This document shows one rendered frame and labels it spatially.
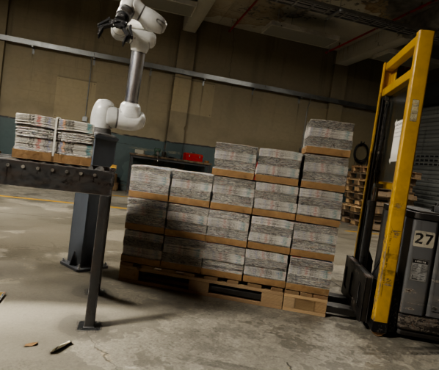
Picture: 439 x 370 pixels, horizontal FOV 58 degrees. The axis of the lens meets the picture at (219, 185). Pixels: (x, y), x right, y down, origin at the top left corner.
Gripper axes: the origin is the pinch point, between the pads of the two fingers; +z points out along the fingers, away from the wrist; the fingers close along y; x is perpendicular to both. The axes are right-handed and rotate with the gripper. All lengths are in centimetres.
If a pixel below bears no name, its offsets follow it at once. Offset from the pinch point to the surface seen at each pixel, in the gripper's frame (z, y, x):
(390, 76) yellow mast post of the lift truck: -87, 189, 25
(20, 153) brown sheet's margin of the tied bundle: 70, -22, 25
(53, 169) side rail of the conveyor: 77, -1, 18
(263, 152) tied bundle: 3, 107, 49
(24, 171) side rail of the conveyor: 82, -13, 20
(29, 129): 59, -21, 19
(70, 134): 54, -2, 20
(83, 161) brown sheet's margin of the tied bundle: 63, 7, 28
